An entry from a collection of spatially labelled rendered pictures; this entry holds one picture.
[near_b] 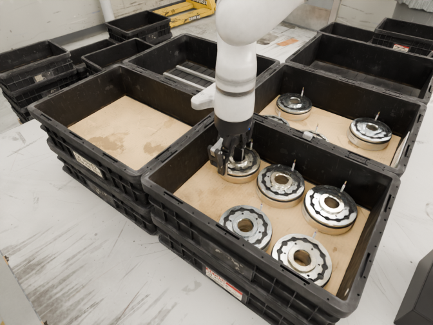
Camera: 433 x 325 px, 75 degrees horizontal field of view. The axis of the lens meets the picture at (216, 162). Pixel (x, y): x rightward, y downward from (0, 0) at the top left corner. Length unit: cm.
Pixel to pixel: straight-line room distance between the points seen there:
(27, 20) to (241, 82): 337
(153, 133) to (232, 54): 39
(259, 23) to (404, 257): 62
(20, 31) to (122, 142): 302
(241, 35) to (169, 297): 52
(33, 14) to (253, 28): 341
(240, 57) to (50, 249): 62
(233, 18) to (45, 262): 65
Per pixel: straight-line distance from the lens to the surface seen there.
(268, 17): 43
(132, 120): 86
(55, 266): 77
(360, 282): 46
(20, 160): 107
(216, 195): 62
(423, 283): 70
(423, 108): 86
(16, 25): 371
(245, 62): 47
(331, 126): 86
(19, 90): 198
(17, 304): 165
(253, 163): 66
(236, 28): 42
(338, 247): 60
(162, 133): 79
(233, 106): 50
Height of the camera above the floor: 132
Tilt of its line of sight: 45 degrees down
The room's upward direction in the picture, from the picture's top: straight up
